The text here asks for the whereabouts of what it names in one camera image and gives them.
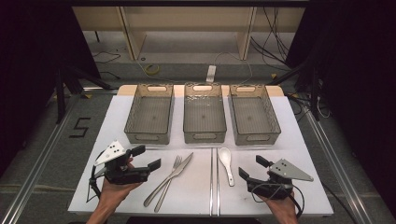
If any yellow tape roll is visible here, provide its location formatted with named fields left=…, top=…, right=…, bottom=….
left=144, top=63, right=162, bottom=77

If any metal table knife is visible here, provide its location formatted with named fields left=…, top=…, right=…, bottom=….
left=143, top=151, right=194, bottom=208

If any white ceramic spoon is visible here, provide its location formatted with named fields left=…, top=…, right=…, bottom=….
left=217, top=147, right=235, bottom=188

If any white power strip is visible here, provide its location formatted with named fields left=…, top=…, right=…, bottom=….
left=205, top=64, right=218, bottom=84

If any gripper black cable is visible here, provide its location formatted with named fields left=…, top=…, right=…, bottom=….
left=86, top=166, right=104, bottom=203
left=250, top=181, right=305, bottom=218

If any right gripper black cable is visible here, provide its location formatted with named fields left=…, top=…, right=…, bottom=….
left=250, top=181, right=305, bottom=218

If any black cable bundle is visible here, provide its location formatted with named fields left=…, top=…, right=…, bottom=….
left=250, top=6, right=290, bottom=72

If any metal fork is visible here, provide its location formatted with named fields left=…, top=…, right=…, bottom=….
left=153, top=154, right=183, bottom=214

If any black metal stand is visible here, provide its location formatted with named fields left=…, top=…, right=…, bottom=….
left=267, top=59, right=321, bottom=122
left=54, top=62, right=113, bottom=125

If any person's right hand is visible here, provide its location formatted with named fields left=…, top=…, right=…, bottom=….
left=257, top=190, right=299, bottom=224

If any thin black floor cable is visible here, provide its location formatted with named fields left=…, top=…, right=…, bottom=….
left=92, top=49, right=121, bottom=64

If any aluminium floor rail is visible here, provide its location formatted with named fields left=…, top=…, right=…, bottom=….
left=303, top=108, right=375, bottom=224
left=0, top=92, right=82, bottom=224

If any white floor cable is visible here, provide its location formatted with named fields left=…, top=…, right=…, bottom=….
left=214, top=50, right=254, bottom=85

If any smoky clear plastic bin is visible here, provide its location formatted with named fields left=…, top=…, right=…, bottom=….
left=182, top=81, right=228, bottom=145
left=123, top=83, right=176, bottom=146
left=228, top=83, right=282, bottom=147

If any light wooden shelf unit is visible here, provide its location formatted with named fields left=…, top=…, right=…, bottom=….
left=72, top=6, right=306, bottom=62

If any metal chopstick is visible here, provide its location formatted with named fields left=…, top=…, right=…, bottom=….
left=215, top=147, right=220, bottom=217
left=209, top=147, right=215, bottom=217

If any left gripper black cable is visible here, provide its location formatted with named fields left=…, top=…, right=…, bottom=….
left=86, top=166, right=104, bottom=203

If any white table cover sheet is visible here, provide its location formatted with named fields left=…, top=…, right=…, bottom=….
left=67, top=94, right=334, bottom=217

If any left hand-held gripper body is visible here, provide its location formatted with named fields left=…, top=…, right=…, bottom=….
left=92, top=140, right=149, bottom=185

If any black curtain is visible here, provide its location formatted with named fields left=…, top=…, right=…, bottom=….
left=0, top=0, right=102, bottom=175
left=284, top=0, right=396, bottom=216

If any person's left hand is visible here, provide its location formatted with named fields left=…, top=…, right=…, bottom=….
left=98, top=157, right=144, bottom=207

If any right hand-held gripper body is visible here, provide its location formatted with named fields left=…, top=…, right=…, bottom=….
left=247, top=158, right=315, bottom=201

